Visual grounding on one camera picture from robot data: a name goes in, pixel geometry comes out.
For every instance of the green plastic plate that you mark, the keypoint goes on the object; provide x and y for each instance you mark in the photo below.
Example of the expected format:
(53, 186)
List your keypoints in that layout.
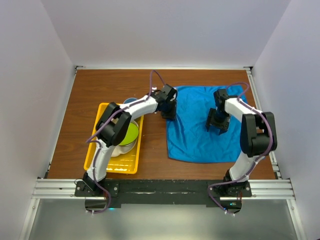
(131, 134)

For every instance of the beige flower-shaped plate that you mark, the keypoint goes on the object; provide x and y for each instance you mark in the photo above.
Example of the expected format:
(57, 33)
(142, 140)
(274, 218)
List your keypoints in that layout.
(123, 149)

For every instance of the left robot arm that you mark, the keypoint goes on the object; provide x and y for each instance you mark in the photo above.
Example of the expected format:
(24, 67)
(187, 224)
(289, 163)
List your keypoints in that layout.
(111, 129)

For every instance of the yellow plastic tray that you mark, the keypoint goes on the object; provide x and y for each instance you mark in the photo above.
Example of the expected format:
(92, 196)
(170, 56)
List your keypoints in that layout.
(124, 163)

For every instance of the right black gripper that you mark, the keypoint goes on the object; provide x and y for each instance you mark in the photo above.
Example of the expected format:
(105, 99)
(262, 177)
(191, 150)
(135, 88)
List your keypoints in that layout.
(223, 126)

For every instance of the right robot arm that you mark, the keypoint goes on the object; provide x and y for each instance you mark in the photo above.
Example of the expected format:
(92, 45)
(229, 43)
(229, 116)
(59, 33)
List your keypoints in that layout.
(257, 139)

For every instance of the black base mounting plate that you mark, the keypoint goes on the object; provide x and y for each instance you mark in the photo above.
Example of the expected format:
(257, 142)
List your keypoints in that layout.
(164, 192)

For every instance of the blue plastic cup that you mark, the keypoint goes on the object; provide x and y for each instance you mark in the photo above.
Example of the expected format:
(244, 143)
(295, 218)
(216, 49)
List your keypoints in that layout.
(129, 100)

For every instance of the blue cloth napkin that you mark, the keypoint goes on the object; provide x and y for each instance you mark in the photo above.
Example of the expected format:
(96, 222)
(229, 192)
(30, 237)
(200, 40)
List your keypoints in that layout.
(188, 139)

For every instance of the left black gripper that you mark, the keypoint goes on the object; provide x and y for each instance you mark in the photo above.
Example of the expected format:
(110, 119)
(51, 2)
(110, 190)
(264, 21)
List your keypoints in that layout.
(171, 115)

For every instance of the aluminium frame rail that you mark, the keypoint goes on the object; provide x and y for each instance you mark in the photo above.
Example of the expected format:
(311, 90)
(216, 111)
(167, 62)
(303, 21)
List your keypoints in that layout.
(56, 214)

